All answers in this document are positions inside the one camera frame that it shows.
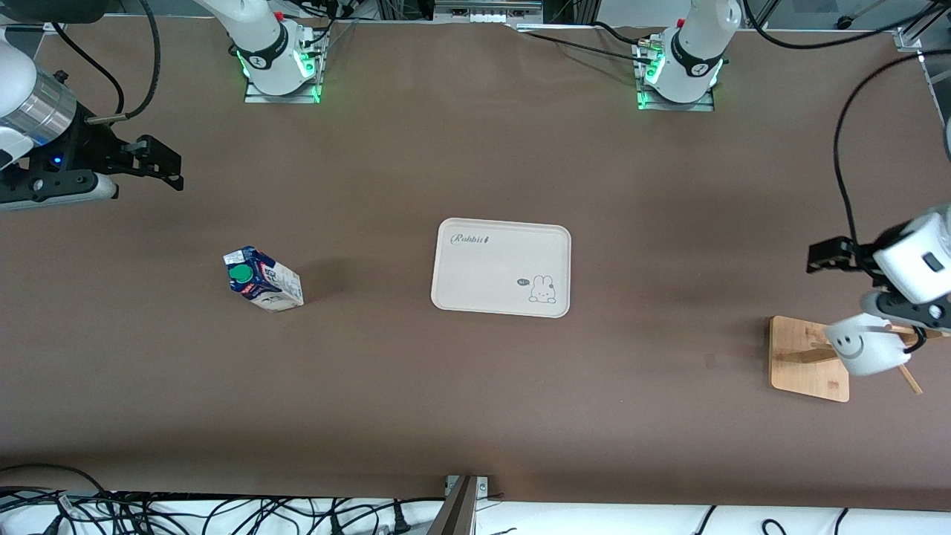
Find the grey metal rail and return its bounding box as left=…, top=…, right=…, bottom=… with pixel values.
left=435, top=0, right=543, bottom=22

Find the wooden cup rack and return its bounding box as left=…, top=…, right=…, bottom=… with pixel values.
left=769, top=316, right=951, bottom=403

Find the white board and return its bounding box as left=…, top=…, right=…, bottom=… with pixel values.
left=0, top=490, right=951, bottom=535

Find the cream rabbit print tray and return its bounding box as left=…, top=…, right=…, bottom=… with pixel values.
left=430, top=217, right=573, bottom=319

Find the blue white milk carton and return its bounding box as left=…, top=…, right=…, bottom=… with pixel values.
left=223, top=247, right=304, bottom=313

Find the grey metal post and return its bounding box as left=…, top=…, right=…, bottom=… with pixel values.
left=427, top=476, right=478, bottom=535

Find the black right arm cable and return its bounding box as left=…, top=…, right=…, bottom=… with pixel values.
left=48, top=0, right=160, bottom=123

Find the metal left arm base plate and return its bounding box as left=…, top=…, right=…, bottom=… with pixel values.
left=637, top=82, right=715, bottom=112

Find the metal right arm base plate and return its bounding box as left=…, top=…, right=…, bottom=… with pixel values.
left=244, top=71, right=323, bottom=105

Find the white smiley face cup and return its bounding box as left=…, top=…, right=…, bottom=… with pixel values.
left=823, top=312, right=927, bottom=377

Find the aluminium frame profile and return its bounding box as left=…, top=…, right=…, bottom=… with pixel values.
left=895, top=0, right=951, bottom=79

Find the small metal bracket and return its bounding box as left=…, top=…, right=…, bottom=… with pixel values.
left=444, top=474, right=490, bottom=497

